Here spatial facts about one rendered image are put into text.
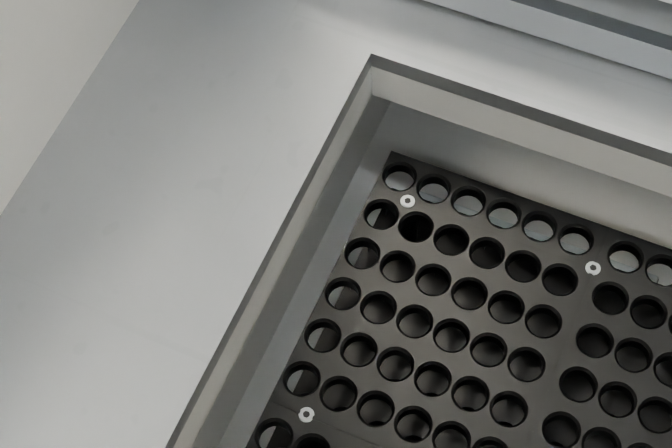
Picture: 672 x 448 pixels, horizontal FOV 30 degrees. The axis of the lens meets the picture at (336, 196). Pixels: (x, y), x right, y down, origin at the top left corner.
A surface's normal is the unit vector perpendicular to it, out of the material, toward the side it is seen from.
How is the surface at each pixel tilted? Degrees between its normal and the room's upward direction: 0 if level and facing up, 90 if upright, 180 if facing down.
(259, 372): 0
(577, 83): 0
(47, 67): 90
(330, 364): 0
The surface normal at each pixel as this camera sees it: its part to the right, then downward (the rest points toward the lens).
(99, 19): 0.91, 0.33
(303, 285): -0.04, -0.49
